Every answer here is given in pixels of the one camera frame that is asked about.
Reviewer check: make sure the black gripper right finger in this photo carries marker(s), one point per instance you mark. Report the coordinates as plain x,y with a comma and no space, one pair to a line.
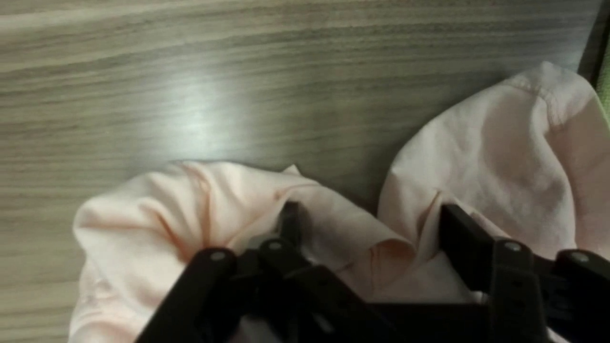
527,293

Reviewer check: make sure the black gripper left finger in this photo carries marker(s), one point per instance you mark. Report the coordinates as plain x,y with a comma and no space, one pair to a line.
268,287

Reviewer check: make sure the peach shirt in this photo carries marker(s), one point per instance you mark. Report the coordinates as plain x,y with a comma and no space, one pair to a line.
497,159

